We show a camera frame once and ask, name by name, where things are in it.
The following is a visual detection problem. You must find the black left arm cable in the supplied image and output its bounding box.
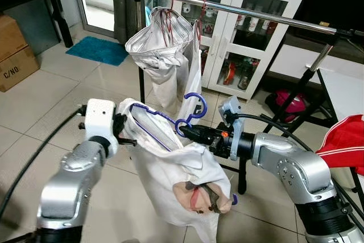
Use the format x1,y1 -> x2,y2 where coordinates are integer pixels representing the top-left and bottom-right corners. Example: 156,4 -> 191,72
0,105 -> 87,221

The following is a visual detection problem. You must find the red white-striped garment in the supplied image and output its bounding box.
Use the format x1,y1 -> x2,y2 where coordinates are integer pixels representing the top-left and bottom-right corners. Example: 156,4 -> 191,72
315,114 -> 364,176

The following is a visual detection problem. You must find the teal floor mat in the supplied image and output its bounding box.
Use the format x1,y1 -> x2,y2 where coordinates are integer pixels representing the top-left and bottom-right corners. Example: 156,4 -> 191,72
65,36 -> 130,67

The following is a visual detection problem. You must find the pink round appliance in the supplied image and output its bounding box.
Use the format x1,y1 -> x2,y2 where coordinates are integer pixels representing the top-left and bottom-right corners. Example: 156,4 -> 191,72
272,89 -> 311,124

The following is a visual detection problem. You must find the white printed t-shirt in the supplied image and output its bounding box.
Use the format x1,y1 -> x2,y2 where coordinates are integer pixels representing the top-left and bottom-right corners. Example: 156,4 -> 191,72
117,98 -> 234,243

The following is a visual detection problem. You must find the plain white garment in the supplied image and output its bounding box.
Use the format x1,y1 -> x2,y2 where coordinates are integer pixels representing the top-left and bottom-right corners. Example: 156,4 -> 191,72
181,20 -> 204,124

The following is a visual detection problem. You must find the chrome clothes rail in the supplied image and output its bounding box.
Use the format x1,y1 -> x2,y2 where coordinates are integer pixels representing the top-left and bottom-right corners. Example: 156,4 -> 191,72
138,0 -> 342,33

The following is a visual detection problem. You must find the black clothes rack frame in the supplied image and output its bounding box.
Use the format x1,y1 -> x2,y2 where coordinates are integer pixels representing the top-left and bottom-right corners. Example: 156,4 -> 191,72
124,0 -> 364,195

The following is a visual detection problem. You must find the printed cardboard box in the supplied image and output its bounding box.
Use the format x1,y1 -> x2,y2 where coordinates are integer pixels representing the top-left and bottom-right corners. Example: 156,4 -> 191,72
0,46 -> 40,93

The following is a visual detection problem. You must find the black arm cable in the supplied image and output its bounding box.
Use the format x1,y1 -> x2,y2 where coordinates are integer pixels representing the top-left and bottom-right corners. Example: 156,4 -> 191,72
232,112 -> 364,235
0,105 -> 87,221

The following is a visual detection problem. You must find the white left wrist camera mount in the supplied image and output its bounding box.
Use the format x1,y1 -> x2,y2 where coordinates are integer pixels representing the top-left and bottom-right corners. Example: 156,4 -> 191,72
83,98 -> 118,141

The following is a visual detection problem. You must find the purple plastic hanger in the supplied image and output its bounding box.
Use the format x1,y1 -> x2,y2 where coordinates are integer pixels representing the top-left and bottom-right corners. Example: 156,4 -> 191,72
130,92 -> 239,206

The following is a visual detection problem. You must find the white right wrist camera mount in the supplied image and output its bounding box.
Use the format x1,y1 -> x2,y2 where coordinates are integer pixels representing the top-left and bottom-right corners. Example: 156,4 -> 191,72
218,96 -> 246,161

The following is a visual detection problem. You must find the black metal shelf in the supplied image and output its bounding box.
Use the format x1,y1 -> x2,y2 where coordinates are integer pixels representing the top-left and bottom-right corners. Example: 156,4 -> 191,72
0,0 -> 75,48

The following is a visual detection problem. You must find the dark curtain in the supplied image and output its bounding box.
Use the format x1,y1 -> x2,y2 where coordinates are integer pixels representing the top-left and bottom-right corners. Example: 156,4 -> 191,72
111,0 -> 144,44

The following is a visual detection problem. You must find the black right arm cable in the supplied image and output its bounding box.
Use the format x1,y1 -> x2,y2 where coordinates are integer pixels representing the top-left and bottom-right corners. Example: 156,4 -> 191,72
232,112 -> 364,235

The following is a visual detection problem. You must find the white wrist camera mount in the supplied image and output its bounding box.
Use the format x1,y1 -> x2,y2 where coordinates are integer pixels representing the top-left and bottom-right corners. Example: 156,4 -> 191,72
83,98 -> 118,141
218,96 -> 246,161

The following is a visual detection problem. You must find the white drawer cabinet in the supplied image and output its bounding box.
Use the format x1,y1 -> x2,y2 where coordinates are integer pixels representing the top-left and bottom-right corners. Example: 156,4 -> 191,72
267,43 -> 364,84

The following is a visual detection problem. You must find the white striped shirt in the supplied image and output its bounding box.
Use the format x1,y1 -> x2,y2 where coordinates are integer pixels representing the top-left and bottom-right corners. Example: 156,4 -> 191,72
125,6 -> 196,110

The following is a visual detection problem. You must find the grey table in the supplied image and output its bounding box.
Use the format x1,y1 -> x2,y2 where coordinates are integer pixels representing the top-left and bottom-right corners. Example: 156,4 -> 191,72
318,68 -> 364,198

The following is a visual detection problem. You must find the plain cardboard box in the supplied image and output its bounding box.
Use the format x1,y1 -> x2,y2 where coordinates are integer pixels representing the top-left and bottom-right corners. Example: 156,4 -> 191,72
0,14 -> 29,61

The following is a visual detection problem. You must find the red wire hanger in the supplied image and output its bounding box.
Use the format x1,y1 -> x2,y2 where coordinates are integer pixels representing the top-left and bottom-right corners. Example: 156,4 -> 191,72
158,0 -> 179,47
196,0 -> 209,43

